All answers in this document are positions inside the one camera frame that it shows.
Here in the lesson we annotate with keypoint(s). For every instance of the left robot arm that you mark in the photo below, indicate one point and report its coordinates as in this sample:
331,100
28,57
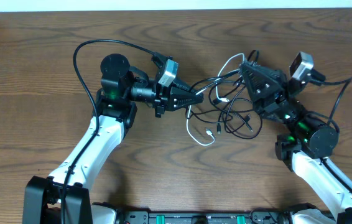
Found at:
64,196

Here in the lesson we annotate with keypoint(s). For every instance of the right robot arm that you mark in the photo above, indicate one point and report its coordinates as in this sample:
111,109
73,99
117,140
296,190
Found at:
312,137

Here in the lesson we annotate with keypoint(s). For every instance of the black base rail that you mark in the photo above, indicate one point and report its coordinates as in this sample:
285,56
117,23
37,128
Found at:
201,217

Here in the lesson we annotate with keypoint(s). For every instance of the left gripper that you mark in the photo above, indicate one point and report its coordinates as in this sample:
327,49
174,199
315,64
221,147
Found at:
169,102

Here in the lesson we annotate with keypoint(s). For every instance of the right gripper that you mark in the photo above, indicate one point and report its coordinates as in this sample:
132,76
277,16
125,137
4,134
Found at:
273,83

